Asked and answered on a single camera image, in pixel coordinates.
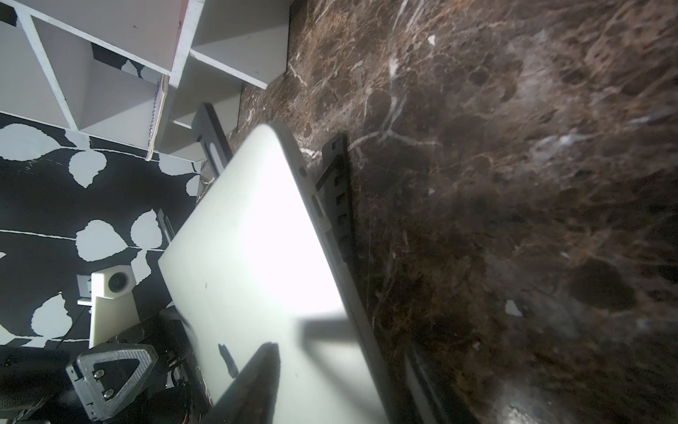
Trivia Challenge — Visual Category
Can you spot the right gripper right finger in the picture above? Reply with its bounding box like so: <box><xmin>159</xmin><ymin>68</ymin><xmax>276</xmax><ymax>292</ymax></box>
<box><xmin>404</xmin><ymin>344</ymin><xmax>477</xmax><ymax>424</ymax></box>

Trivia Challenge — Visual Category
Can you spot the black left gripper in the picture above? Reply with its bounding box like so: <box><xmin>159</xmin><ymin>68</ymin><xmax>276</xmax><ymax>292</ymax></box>
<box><xmin>65</xmin><ymin>307</ymin><xmax>211</xmax><ymax>423</ymax></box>

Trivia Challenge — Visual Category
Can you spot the white and brown desk shelf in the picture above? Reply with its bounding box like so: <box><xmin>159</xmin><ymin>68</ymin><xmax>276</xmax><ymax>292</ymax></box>
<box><xmin>1</xmin><ymin>0</ymin><xmax>291</xmax><ymax>161</ymax></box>

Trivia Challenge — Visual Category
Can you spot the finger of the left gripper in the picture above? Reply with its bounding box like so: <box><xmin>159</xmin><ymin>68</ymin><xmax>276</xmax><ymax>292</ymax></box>
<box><xmin>192</xmin><ymin>102</ymin><xmax>233</xmax><ymax>178</ymax></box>

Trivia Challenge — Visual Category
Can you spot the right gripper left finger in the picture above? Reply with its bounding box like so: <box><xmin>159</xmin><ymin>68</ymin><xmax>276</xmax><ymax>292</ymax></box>
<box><xmin>203</xmin><ymin>343</ymin><xmax>281</xmax><ymax>423</ymax></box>

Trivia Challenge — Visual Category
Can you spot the black folding laptop stand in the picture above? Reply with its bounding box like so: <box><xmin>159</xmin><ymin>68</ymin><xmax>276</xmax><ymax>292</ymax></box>
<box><xmin>315</xmin><ymin>134</ymin><xmax>357</xmax><ymax>276</ymax></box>

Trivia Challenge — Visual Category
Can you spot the pink cartoon spiral notebook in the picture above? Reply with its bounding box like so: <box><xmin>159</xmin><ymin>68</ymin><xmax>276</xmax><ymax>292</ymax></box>
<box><xmin>145</xmin><ymin>74</ymin><xmax>170</xmax><ymax>162</ymax></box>

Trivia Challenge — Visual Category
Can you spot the silver laptop computer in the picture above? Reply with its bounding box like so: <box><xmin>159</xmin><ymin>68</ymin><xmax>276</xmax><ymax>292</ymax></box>
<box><xmin>159</xmin><ymin>123</ymin><xmax>403</xmax><ymax>423</ymax></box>

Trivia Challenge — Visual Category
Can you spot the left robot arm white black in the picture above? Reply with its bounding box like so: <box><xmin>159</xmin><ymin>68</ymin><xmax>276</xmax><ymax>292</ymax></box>
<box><xmin>1</xmin><ymin>115</ymin><xmax>201</xmax><ymax>423</ymax></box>

